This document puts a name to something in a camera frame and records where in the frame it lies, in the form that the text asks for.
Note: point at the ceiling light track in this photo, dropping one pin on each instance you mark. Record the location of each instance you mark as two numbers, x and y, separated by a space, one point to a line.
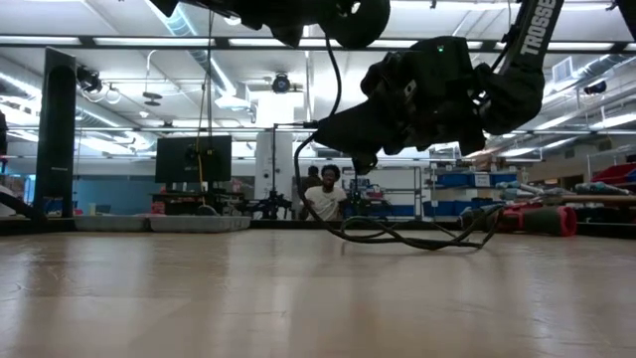
49 41

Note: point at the black mounted camera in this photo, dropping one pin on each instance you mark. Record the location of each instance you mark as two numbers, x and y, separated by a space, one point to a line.
89 78

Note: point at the black aluminium table frame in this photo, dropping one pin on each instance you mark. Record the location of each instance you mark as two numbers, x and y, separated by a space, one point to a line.
278 225

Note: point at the black background camera frame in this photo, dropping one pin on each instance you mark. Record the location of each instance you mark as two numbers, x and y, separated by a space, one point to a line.
273 164

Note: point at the white ceiling vent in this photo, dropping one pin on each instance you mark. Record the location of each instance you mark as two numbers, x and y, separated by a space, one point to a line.
563 69

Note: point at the black background robot arm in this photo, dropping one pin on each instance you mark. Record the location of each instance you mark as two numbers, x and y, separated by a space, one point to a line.
360 201
272 204

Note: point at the grey tool kit case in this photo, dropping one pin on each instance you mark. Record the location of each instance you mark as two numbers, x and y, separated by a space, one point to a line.
199 224

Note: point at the black monitor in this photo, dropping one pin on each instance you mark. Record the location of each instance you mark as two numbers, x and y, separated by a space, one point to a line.
174 159

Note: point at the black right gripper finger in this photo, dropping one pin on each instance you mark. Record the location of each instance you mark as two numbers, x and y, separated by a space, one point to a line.
365 149
348 129

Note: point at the blue storage bin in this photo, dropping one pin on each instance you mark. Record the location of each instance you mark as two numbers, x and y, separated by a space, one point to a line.
454 180
397 211
442 209
503 179

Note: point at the person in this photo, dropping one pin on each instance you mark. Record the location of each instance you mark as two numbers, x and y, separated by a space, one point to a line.
325 201
312 174

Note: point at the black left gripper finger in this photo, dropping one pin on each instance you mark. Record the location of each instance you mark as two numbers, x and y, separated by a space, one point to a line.
325 12

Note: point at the black ceiling-mounted device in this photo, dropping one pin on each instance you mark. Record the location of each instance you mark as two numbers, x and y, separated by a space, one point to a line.
595 88

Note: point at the wooden workbench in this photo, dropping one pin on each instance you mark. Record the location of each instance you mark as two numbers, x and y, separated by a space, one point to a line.
596 199

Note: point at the metal shelving rack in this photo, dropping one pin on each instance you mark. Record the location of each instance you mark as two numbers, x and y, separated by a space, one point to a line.
420 194

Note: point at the cluttered workbench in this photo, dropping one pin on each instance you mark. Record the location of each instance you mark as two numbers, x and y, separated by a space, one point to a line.
223 204

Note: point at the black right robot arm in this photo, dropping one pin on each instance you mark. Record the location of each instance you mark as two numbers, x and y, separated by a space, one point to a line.
517 99

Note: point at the black upright post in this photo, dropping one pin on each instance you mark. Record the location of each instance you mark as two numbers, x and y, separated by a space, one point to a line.
57 149

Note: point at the white pillar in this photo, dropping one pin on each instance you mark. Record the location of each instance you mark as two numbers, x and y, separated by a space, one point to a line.
273 149

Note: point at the black ceiling camera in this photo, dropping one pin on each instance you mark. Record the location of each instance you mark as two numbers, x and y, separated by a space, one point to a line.
281 83

